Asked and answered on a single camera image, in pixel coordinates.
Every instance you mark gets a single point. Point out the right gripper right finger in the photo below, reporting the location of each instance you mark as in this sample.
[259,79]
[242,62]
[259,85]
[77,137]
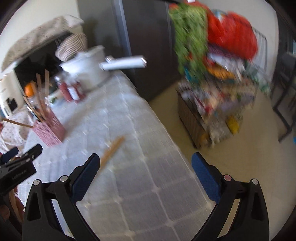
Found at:
[251,219]

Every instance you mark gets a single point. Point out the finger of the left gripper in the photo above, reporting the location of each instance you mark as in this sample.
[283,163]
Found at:
[31,154]
[8,155]

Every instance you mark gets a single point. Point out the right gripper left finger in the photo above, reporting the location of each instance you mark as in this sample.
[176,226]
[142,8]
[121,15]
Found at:
[40,219]

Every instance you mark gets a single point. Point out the black wooden chopstick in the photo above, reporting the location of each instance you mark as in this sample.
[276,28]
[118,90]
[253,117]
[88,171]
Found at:
[16,123]

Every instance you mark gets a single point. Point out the floral white cloth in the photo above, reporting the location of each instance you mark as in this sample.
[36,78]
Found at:
[14,135]

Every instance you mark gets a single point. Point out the pink perforated utensil holder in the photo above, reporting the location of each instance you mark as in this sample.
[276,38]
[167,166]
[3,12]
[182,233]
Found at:
[50,131]

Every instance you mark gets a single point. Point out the leaning wooden chopstick in holder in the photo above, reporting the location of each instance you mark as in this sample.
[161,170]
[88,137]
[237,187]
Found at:
[32,110]

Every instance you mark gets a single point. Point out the white air fryer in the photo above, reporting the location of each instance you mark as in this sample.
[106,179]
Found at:
[11,95]

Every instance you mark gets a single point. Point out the orange fruit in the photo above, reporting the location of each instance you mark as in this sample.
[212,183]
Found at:
[30,89]

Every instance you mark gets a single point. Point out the red filled spice jar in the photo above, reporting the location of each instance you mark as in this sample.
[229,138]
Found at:
[63,88]

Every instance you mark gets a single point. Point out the labelled red spice jar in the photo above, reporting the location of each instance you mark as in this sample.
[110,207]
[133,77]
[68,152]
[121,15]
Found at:
[76,91]

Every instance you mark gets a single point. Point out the black microwave oven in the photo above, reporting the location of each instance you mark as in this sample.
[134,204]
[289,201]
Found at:
[40,60]

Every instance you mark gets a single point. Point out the white electric cooking pot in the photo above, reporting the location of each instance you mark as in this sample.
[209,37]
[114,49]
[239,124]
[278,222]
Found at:
[92,67]

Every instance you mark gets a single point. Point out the grey checked tablecloth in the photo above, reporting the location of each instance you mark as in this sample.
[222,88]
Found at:
[146,190]

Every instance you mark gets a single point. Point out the woven rattan basket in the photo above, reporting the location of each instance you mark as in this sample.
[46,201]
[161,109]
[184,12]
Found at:
[71,46]

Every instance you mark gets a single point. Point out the floral cloth cover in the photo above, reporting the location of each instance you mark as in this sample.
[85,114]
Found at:
[39,36]

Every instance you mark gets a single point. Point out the dark grey refrigerator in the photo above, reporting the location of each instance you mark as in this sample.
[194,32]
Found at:
[132,28]

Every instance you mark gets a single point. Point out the red plastic bag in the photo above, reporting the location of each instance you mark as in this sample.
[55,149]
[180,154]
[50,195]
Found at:
[231,32]

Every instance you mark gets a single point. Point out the green leafy vegetables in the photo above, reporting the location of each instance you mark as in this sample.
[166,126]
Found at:
[191,38]

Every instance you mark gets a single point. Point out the black wire storage rack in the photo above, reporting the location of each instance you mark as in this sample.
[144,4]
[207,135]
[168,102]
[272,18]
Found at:
[211,110]

